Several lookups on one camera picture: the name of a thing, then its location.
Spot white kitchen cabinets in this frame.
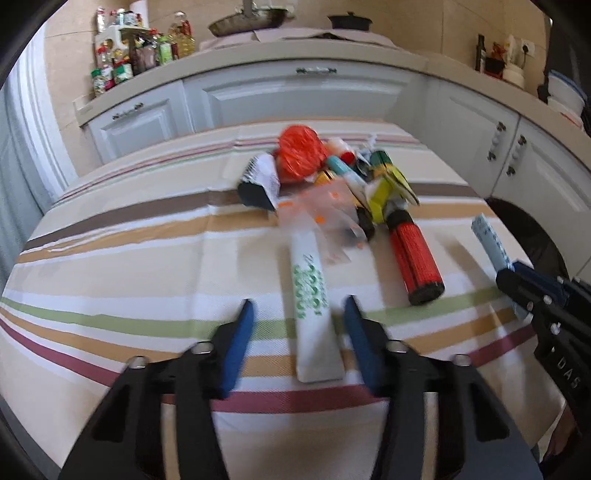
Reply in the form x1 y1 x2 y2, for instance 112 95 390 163
83 60 591 241

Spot group of condiment bottles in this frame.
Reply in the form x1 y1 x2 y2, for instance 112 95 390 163
90 7 197 97

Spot small black cylinder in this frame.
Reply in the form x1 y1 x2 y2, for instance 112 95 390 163
355 208 376 241

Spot pale pink stove cover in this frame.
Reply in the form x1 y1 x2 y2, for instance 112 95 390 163
198 27 398 49

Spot beige kitchen countertop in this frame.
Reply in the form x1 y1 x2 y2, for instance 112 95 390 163
74 39 591 153

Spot black trash bin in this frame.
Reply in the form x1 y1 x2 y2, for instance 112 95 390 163
485 198 573 283

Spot teal white tube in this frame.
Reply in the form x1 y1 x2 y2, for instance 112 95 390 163
327 156 368 201

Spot white pink wrapper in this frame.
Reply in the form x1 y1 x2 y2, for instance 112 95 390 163
323 137 356 161

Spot white blue foil packet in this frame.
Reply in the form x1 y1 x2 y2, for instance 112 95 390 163
238 154 281 212

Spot white door frame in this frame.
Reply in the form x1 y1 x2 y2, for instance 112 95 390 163
0 23 79 241

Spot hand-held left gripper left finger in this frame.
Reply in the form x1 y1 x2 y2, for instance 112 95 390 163
58 299 256 480

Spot white jar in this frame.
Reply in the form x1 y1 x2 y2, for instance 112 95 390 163
502 65 527 89

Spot yellow green carton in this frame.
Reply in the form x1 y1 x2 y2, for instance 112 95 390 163
365 178 421 224

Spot white cabinet door handle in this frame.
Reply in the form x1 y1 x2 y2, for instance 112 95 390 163
487 121 507 161
505 135 527 177

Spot red ribbed cylinder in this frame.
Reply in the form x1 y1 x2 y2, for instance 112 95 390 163
387 210 445 306

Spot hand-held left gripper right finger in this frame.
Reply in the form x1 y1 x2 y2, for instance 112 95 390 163
342 295 543 480

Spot black cooking pot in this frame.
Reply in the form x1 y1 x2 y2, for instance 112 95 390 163
328 11 372 31

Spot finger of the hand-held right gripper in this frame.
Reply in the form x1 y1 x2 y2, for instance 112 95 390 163
496 268 568 334
512 261 574 302

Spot red plastic bag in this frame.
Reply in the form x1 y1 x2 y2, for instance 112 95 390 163
278 124 326 183

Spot light blue sachet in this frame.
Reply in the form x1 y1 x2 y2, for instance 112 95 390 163
471 213 532 320

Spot black wok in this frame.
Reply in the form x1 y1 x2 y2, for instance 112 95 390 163
208 4 289 38

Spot stack of white containers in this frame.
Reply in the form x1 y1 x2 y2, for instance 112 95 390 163
547 69 588 126

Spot red black kitchen jar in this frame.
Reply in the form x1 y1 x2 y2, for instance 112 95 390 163
485 43 506 78

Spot striped tablecloth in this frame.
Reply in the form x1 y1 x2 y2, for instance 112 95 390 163
0 121 568 480

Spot person's right hand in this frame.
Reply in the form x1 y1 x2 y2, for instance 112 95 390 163
549 406 580 464

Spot silver sachet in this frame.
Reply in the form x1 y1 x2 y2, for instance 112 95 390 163
355 136 377 162

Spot clear wrapper with orange dots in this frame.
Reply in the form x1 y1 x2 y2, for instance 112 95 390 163
277 182 370 264

